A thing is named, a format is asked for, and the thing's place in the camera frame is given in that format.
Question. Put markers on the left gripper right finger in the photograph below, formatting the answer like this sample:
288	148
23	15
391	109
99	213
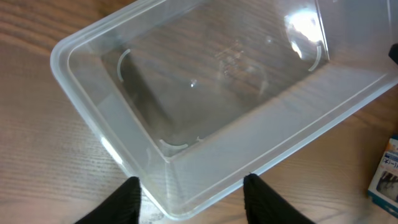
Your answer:
264	205

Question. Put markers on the clear plastic container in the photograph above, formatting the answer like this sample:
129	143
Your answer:
191	96

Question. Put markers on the white and teal box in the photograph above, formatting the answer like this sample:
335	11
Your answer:
383	187

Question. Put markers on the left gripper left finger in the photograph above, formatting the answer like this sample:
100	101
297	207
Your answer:
123	206

